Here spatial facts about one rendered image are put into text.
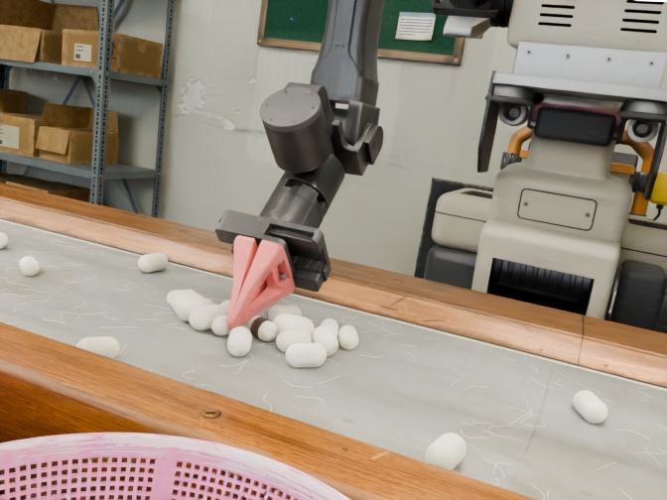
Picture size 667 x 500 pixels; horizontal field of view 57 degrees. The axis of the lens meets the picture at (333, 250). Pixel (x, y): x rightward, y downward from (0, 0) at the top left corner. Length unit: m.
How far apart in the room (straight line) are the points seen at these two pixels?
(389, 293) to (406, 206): 1.95
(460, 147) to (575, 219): 1.50
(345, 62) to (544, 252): 0.55
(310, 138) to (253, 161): 2.36
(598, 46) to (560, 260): 0.34
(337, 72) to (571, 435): 0.41
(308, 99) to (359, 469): 0.35
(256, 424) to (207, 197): 2.73
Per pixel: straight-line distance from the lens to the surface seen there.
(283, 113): 0.57
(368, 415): 0.46
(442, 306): 0.68
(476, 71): 2.57
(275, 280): 0.57
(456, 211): 1.39
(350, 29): 0.67
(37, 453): 0.35
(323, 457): 0.35
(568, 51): 1.09
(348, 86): 0.66
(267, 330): 0.55
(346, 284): 0.70
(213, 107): 3.05
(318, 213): 0.60
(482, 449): 0.45
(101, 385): 0.41
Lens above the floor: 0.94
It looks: 12 degrees down
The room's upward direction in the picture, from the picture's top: 8 degrees clockwise
